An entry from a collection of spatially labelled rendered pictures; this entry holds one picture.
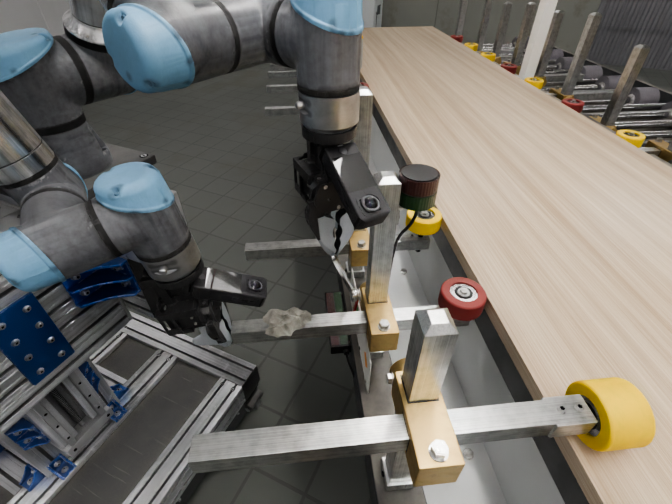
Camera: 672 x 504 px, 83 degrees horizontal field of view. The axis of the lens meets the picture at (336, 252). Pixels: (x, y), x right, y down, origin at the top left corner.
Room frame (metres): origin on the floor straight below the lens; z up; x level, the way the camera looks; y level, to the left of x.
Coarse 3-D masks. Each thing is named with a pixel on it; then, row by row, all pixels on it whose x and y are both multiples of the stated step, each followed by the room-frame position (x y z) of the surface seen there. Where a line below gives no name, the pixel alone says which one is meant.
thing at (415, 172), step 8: (408, 168) 0.51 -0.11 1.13; (416, 168) 0.51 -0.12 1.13; (424, 168) 0.51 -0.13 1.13; (432, 168) 0.51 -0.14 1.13; (408, 176) 0.49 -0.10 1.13; (416, 176) 0.49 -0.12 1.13; (424, 176) 0.49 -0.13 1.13; (432, 176) 0.49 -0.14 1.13; (400, 208) 0.48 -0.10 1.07; (416, 216) 0.50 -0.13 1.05; (408, 224) 0.50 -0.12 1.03; (400, 232) 0.50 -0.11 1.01
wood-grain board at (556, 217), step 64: (384, 64) 2.08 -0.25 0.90; (448, 64) 2.08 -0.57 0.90; (448, 128) 1.24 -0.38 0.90; (512, 128) 1.24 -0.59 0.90; (576, 128) 1.24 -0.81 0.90; (448, 192) 0.82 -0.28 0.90; (512, 192) 0.82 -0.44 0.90; (576, 192) 0.82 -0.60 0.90; (640, 192) 0.82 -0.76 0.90; (512, 256) 0.57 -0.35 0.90; (576, 256) 0.57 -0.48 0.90; (640, 256) 0.57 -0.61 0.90; (512, 320) 0.41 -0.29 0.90; (576, 320) 0.41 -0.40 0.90; (640, 320) 0.41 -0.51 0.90; (640, 384) 0.29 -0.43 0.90; (576, 448) 0.21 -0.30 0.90; (640, 448) 0.21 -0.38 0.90
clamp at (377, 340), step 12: (360, 288) 0.53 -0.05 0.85; (372, 312) 0.45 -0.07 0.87; (384, 312) 0.45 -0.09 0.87; (372, 324) 0.43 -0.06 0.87; (396, 324) 0.43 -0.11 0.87; (372, 336) 0.40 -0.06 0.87; (384, 336) 0.41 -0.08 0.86; (396, 336) 0.41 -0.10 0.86; (372, 348) 0.40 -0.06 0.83; (384, 348) 0.41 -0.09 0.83; (396, 348) 0.41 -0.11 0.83
